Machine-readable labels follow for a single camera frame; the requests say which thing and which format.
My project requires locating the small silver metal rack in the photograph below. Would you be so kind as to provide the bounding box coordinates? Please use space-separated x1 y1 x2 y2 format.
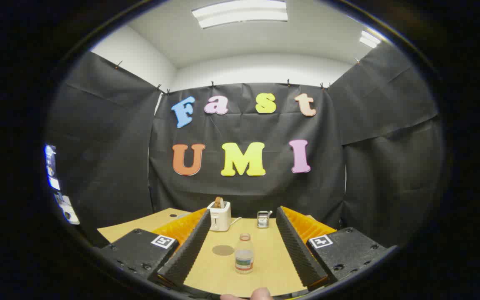
257 210 273 229

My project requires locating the white toaster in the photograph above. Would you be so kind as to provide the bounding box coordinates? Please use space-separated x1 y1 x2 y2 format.
207 201 231 232

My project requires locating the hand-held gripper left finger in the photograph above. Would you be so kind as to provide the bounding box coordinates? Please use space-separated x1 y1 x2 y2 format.
97 207 212 291

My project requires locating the wooden table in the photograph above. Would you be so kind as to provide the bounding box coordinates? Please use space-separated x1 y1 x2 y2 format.
97 207 340 298

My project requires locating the clear plastic juice bottle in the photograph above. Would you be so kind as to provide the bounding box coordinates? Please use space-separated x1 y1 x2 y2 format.
235 233 255 275

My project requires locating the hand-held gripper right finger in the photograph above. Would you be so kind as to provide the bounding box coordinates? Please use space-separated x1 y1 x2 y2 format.
276 206 390 291

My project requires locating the white blurred object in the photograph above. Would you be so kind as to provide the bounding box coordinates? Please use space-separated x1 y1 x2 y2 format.
44 144 80 225

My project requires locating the small ceiling light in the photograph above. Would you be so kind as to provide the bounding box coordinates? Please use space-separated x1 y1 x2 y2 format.
359 30 382 49

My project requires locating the long ceiling light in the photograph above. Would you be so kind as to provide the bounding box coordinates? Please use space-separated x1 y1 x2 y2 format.
192 0 289 30

